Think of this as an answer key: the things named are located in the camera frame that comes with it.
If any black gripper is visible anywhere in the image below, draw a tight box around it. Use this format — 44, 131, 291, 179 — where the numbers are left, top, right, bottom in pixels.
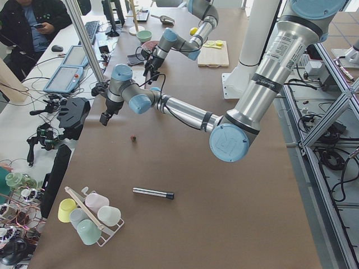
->
144, 52, 165, 75
99, 99, 124, 126

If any steel muddler black tip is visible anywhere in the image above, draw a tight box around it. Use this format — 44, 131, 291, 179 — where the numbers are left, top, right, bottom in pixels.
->
132, 187, 174, 200

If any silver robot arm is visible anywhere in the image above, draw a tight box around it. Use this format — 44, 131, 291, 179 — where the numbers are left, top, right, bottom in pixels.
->
100, 1, 343, 162
141, 1, 219, 80

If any pink bowl of ice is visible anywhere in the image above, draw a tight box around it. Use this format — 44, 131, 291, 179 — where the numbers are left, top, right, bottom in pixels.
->
141, 40, 159, 51

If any wooden cup stand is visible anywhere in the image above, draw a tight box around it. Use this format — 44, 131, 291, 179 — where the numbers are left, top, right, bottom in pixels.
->
126, 0, 145, 36

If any metal ice scoop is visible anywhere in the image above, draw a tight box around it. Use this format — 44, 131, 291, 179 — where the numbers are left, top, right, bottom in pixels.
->
151, 14, 175, 26

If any white cup rack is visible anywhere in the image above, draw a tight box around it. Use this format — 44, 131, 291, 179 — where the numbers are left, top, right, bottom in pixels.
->
65, 187, 125, 247

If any pink cup in rack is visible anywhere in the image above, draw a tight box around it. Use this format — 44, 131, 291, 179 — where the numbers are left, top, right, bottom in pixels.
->
85, 193, 109, 214

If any yellow cup in rack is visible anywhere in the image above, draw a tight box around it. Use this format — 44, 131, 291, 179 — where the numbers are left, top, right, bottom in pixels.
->
58, 198, 77, 223

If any white cup in rack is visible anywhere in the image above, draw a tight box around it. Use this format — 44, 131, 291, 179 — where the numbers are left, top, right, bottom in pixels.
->
97, 206, 121, 226

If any grey cup in rack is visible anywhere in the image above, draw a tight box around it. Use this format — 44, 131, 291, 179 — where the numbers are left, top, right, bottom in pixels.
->
69, 208, 88, 229

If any green cup in rack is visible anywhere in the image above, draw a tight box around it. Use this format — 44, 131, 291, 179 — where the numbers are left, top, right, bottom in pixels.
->
76, 219, 102, 245

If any grey folded cloth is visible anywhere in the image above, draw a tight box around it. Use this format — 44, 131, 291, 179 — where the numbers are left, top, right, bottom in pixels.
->
127, 53, 144, 66

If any green ceramic bowl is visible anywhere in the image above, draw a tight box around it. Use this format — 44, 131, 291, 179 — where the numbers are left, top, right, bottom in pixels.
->
136, 30, 152, 43

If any yellow lemon far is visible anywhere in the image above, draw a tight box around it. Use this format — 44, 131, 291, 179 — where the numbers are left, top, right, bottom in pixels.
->
190, 27, 198, 36

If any wooden cutting board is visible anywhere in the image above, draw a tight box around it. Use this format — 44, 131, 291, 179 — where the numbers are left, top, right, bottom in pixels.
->
197, 41, 229, 67

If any yellow plastic knife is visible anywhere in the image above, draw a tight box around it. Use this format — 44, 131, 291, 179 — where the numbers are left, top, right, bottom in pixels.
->
202, 44, 222, 49

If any blue teach pendant near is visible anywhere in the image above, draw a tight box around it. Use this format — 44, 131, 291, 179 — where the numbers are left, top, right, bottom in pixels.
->
43, 66, 84, 94

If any blue teach pendant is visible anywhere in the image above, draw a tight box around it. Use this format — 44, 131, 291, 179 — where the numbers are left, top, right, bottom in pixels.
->
43, 66, 84, 94
62, 45, 89, 67

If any blue teach pendant far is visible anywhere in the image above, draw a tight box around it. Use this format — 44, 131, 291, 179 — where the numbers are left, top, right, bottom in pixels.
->
62, 45, 89, 67

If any seated person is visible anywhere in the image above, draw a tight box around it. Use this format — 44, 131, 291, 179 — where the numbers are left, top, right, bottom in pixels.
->
1, 1, 72, 81

